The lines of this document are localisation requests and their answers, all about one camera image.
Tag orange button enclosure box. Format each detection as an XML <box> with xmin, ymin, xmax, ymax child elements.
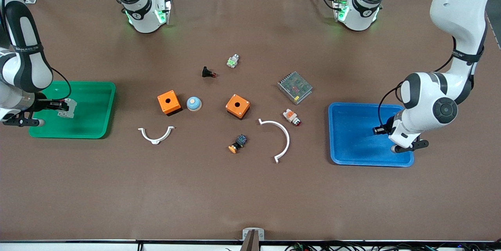
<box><xmin>157</xmin><ymin>90</ymin><xmax>182</xmax><ymax>117</ymax></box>
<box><xmin>225</xmin><ymin>94</ymin><xmax>251</xmax><ymax>120</ymax></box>

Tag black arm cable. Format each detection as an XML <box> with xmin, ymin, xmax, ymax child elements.
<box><xmin>377</xmin><ymin>0</ymin><xmax>484</xmax><ymax>128</ymax></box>
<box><xmin>50</xmin><ymin>66</ymin><xmax>72</xmax><ymax>102</ymax></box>

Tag large white curved clamp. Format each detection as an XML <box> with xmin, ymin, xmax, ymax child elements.
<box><xmin>258</xmin><ymin>118</ymin><xmax>291</xmax><ymax>164</ymax></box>

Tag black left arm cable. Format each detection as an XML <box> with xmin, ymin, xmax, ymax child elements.
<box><xmin>377</xmin><ymin>0</ymin><xmax>484</xmax><ymax>128</ymax></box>

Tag blue dome buzzer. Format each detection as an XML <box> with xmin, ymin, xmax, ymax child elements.
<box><xmin>186</xmin><ymin>96</ymin><xmax>203</xmax><ymax>112</ymax></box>

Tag blue plastic tray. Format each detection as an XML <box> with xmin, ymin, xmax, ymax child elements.
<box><xmin>328</xmin><ymin>102</ymin><xmax>415</xmax><ymax>167</ymax></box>

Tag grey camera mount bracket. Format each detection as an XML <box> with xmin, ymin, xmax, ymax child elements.
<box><xmin>242</xmin><ymin>228</ymin><xmax>265</xmax><ymax>251</ymax></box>

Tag black cable bundle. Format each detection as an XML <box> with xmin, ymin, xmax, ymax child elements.
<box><xmin>285</xmin><ymin>240</ymin><xmax>501</xmax><ymax>251</ymax></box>

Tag white red circuit breaker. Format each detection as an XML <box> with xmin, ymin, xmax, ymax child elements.
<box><xmin>57</xmin><ymin>98</ymin><xmax>78</xmax><ymax>119</ymax></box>

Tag brown table mat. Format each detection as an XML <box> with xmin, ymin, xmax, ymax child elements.
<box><xmin>0</xmin><ymin>0</ymin><xmax>501</xmax><ymax>242</ymax></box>

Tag green plastic tray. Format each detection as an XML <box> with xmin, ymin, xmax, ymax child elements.
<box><xmin>29</xmin><ymin>81</ymin><xmax>117</xmax><ymax>139</ymax></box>

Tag small white curved clamp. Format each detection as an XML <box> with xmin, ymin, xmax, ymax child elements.
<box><xmin>137</xmin><ymin>126</ymin><xmax>175</xmax><ymax>145</ymax></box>

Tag yellow black pushbutton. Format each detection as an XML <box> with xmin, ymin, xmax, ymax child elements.
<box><xmin>228</xmin><ymin>134</ymin><xmax>248</xmax><ymax>154</ymax></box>

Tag metal mesh power supply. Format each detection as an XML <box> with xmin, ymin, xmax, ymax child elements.
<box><xmin>277</xmin><ymin>71</ymin><xmax>314</xmax><ymax>106</ymax></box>

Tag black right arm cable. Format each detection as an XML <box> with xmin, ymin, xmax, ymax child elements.
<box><xmin>50</xmin><ymin>66</ymin><xmax>72</xmax><ymax>102</ymax></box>

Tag white orange red pushbutton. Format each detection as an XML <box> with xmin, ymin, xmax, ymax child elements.
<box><xmin>282</xmin><ymin>108</ymin><xmax>303</xmax><ymax>127</ymax></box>

